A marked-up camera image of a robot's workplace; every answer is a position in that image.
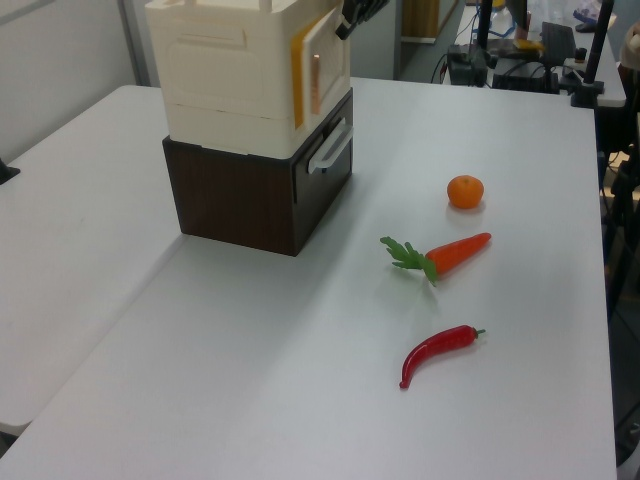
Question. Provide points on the cream cabinet door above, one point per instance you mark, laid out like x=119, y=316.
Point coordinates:
x=332, y=65

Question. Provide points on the thin black pole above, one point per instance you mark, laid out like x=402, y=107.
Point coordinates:
x=484, y=25

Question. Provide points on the black flat panel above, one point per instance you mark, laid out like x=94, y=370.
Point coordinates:
x=557, y=40

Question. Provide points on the black table clamp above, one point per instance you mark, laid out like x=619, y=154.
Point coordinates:
x=6, y=172

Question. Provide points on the black electronics box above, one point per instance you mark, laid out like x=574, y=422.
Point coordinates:
x=520, y=75

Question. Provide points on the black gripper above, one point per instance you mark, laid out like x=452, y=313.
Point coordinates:
x=362, y=10

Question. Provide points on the light wooden furniture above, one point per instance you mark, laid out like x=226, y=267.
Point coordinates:
x=425, y=20

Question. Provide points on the orange tangerine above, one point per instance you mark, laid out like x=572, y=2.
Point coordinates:
x=465, y=192

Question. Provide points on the black clamp pole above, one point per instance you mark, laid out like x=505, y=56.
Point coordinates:
x=587, y=92

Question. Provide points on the dark brown wooden box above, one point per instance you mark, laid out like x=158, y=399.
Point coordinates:
x=230, y=195

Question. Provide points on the yellow flat object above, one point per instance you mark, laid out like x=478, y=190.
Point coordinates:
x=527, y=46

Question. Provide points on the orange toy carrot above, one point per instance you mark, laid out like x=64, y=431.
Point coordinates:
x=455, y=252

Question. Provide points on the cream plastic cabinet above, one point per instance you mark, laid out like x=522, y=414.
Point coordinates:
x=215, y=75

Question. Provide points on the red chili pepper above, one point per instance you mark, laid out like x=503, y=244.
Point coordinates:
x=440, y=345

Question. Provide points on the dark brown drawer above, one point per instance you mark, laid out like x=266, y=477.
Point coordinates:
x=320, y=185

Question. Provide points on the small black device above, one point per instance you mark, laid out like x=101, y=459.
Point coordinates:
x=467, y=65

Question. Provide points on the black tripod stand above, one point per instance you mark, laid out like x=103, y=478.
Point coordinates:
x=625, y=200

